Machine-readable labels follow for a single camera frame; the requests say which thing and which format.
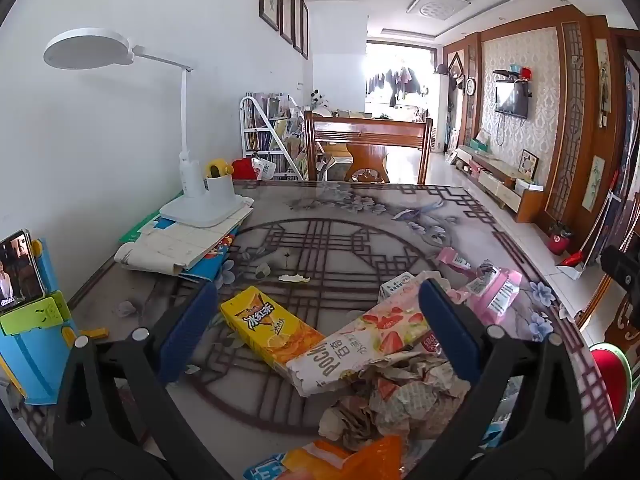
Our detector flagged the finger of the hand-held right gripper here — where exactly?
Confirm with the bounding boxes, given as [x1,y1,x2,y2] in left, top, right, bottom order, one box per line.
[600,244,640,306]

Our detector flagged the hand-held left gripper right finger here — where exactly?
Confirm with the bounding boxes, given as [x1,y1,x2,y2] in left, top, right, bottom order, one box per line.
[402,277,586,480]

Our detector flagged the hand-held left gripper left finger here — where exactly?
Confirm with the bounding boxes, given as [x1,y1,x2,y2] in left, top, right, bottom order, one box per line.
[52,280,231,480]

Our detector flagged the large pink bag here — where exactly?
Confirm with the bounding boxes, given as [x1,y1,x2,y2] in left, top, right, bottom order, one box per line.
[450,260,524,327]

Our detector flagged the white milk carton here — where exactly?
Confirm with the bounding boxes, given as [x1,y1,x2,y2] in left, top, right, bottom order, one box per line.
[378,271,427,307]

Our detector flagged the printed paper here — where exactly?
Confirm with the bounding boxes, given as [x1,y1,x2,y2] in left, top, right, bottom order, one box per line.
[367,350,493,442]

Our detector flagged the small pink wrapper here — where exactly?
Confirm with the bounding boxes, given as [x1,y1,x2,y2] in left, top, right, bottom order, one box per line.
[435,247,473,272]

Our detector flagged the yellow drink carton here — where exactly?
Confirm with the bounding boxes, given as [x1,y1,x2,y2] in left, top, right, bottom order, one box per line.
[220,286,326,368]

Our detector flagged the strawberry snack box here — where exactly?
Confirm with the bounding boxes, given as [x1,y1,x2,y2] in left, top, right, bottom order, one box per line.
[286,292,437,399]

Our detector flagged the red bin with green rim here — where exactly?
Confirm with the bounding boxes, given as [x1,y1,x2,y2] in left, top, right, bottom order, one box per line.
[590,344,634,424]

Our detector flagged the brown paper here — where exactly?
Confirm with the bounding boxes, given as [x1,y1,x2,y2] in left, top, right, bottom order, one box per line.
[319,399,387,454]

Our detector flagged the blue white packet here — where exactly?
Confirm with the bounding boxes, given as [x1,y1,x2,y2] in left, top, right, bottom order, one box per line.
[243,452,297,480]

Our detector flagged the orange plastic bag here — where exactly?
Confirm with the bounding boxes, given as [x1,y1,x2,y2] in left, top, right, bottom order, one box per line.
[282,435,404,480]

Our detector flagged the broom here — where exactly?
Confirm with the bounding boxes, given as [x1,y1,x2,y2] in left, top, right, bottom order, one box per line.
[580,195,624,267]

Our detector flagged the red dustpan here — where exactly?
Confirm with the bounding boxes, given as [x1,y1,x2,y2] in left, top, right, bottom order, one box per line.
[557,255,587,279]

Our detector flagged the red floor bucket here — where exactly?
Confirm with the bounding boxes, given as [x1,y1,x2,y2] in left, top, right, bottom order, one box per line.
[547,222,575,256]

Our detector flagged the short panel painting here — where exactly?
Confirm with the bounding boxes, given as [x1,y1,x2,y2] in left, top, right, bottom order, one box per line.
[582,156,606,211]

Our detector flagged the green book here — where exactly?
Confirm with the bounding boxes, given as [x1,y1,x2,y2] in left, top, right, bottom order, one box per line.
[118,204,168,247]

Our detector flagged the small framed picture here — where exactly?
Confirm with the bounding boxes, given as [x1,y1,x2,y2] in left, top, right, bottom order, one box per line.
[520,149,540,184]

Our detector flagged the wooden television cabinet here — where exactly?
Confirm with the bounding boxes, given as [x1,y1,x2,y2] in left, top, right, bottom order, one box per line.
[452,145,545,223]

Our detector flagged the blue door curtain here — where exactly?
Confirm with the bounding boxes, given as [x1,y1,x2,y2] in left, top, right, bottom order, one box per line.
[615,55,640,202]

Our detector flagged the white pen cup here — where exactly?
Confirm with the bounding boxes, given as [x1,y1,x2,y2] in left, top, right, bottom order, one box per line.
[206,159,234,199]

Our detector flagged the red round object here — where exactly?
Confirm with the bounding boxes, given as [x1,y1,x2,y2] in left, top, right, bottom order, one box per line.
[231,158,261,181]

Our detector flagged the smartphone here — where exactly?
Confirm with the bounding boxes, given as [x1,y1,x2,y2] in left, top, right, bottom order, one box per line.
[0,229,46,311]

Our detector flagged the tall panel painting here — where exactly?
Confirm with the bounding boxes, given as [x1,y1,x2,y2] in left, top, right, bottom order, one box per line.
[595,39,614,129]

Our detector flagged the white bookshelf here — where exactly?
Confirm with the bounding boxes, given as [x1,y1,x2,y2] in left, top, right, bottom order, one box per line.
[239,92,307,181]

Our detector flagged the plain wooden chair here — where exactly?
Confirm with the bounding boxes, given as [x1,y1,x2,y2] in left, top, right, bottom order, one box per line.
[304,111,434,185]

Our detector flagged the standing air conditioner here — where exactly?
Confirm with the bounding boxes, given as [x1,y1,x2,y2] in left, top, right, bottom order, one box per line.
[431,74,451,154]

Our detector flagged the hanging clothes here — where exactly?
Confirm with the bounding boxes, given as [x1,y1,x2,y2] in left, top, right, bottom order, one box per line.
[366,67,431,109]

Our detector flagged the white desk lamp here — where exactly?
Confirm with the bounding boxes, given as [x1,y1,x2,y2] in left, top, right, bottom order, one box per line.
[43,27,256,228]

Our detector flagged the ceiling light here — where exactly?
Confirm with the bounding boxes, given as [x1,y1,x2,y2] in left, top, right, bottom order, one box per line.
[406,0,472,20]

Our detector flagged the wall television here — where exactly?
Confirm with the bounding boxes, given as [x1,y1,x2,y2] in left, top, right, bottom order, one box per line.
[495,82,530,120]

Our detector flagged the wall shelf with ornaments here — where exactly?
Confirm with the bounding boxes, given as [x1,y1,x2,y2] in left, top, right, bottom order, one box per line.
[492,64,534,84]

